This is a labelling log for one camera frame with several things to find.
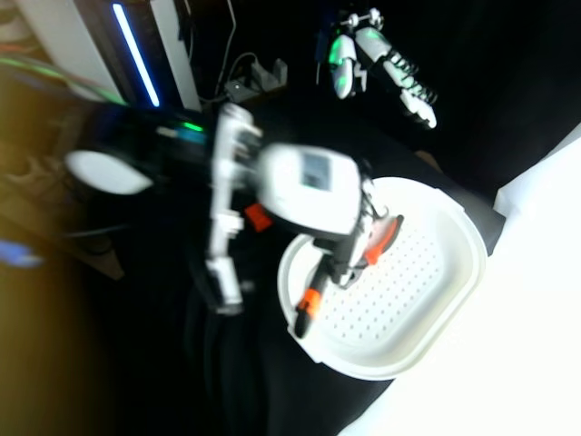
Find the grey cable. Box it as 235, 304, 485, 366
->
212, 0, 261, 99

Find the white tower with blue light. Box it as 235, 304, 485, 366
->
17, 0, 203, 113

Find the black power adapter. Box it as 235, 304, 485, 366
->
224, 76, 256, 104

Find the grey stand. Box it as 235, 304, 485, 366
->
250, 57, 291, 94

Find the white perforated tray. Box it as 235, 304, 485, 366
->
276, 175, 487, 382

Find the black cloth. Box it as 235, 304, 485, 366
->
67, 0, 581, 436

